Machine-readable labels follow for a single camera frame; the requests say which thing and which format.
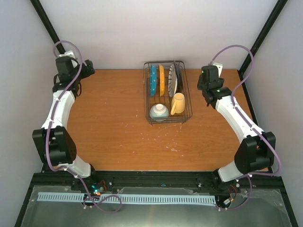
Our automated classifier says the black bottom plate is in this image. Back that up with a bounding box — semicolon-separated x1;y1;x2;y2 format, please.
173;60;183;93

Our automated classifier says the cream yellow mug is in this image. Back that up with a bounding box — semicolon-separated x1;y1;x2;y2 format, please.
170;93;186;115

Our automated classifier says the white blue striped plate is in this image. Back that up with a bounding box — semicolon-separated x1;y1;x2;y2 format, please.
168;63;178;97

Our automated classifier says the dark wire dish rack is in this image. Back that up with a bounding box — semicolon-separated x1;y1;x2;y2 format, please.
143;60;192;124

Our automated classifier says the orange polka dot plate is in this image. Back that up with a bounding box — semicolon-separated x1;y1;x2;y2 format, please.
159;64;165;97

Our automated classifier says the light green ceramic bowl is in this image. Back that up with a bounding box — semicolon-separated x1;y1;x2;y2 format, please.
150;104;169;122

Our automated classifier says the teal polka dot plate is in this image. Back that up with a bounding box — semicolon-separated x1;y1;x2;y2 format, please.
150;65;157;97

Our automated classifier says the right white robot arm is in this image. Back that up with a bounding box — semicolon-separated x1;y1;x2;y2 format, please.
197;64;276;191

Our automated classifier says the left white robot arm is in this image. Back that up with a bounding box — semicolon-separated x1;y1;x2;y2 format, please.
32;51;98;191

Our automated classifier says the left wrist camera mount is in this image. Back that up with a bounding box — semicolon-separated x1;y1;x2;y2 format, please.
58;51;78;68

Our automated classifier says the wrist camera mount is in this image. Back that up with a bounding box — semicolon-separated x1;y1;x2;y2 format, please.
211;62;223;77
58;51;78;68

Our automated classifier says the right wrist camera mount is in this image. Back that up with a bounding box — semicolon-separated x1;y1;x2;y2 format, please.
211;62;223;77

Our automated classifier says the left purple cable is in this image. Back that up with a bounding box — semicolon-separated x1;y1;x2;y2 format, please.
45;40;123;213

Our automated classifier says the purple cable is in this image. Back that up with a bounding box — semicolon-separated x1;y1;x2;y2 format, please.
208;44;282;211
45;40;123;213

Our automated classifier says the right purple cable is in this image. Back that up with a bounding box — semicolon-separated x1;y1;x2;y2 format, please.
208;44;282;211

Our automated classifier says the left black frame post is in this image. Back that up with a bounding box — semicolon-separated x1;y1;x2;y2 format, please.
30;0;60;44

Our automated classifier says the black frame post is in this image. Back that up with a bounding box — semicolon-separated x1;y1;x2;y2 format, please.
30;0;60;44
238;0;289;74

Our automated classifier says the right black frame post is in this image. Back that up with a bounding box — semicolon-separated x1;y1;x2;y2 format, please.
238;0;289;74

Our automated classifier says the black aluminium frame base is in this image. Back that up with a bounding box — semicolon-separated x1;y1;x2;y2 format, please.
15;166;298;227

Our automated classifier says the light blue slotted cable duct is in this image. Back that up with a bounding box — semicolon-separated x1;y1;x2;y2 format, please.
37;192;216;206

